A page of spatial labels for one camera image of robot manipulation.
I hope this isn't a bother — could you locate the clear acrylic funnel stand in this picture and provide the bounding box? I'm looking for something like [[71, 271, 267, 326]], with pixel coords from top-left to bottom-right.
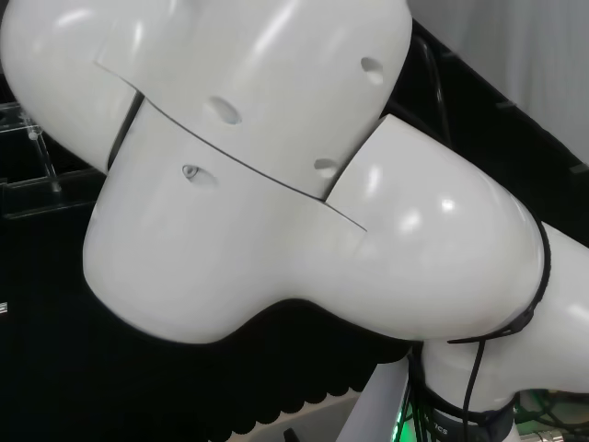
[[0, 101, 101, 218]]

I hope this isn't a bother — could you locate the black bench cloth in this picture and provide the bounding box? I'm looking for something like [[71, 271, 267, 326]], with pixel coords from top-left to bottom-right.
[[0, 17, 589, 436]]

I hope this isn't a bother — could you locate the black floor cable bundle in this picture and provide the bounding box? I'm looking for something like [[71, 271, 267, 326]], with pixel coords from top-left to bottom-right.
[[514, 389, 589, 442]]

